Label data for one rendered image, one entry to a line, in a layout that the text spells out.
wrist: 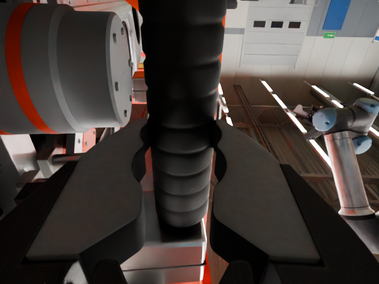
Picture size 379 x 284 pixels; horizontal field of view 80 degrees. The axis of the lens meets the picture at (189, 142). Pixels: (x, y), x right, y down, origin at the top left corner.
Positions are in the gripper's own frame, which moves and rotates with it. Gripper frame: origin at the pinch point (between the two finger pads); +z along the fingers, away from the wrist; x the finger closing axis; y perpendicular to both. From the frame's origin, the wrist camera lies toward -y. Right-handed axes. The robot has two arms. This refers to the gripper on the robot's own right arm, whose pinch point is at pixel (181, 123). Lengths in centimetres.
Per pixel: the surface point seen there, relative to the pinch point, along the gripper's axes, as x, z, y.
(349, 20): 824, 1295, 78
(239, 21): 224, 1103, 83
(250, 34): 330, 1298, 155
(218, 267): 105, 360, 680
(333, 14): 727, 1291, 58
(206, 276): 25, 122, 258
